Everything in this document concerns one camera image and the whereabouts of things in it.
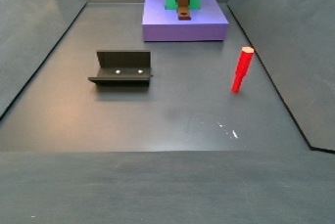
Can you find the black angled fixture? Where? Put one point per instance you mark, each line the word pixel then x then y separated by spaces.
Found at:
pixel 122 67

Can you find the purple base block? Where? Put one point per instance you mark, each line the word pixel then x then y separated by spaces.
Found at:
pixel 161 26

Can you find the red peg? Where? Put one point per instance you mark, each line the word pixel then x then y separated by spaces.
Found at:
pixel 243 67

